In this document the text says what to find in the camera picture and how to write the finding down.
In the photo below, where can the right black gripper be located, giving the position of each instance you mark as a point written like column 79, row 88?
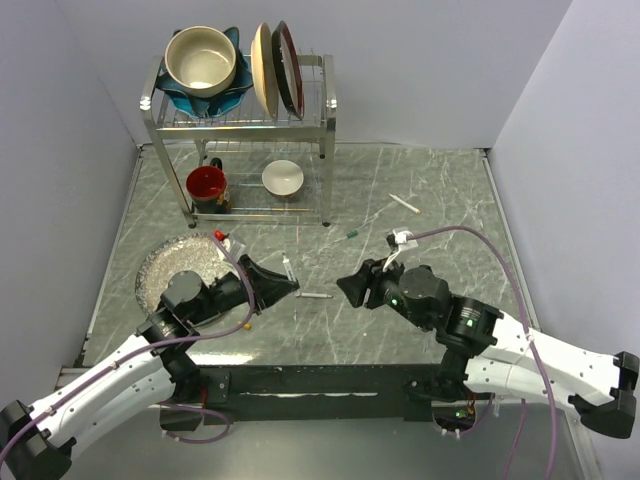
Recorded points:
column 370, row 276

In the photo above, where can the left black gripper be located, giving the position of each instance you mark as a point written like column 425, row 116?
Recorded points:
column 268, row 286

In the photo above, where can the white pen green tip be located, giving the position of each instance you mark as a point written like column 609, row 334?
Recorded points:
column 288, row 268

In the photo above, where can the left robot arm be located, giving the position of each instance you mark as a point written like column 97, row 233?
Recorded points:
column 151, row 366

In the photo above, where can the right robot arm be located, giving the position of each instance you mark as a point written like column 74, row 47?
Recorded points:
column 487, row 351

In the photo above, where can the white pen red tip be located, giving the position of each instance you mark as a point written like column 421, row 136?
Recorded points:
column 310, row 295

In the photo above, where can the white pen yellow tip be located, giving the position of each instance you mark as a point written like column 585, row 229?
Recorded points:
column 405, row 204

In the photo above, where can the speckled grey plate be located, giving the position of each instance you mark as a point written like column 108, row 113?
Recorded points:
column 192, row 252

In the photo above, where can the small white bowl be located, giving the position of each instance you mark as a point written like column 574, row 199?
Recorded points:
column 282, row 178

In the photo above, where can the red and black mug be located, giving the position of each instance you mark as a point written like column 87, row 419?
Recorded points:
column 208, row 188

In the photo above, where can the metal dish rack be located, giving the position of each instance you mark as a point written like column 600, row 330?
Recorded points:
column 247, row 139

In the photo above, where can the blue scalloped dish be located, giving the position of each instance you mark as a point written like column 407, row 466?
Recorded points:
column 213, row 106

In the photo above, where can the black red-rimmed plate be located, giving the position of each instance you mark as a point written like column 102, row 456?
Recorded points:
column 287, row 70

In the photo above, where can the cream plate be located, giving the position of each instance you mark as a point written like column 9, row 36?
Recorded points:
column 263, row 71

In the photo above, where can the beige ceramic bowl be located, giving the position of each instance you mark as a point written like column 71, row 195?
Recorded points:
column 202, row 60

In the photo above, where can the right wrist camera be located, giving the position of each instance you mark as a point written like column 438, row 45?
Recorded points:
column 400, row 241

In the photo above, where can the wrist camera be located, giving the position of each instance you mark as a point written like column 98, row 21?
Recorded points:
column 233, row 244
column 400, row 241

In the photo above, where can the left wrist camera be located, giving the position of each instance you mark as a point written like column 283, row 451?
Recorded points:
column 233, row 244

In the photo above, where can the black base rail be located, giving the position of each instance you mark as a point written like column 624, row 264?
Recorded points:
column 322, row 392

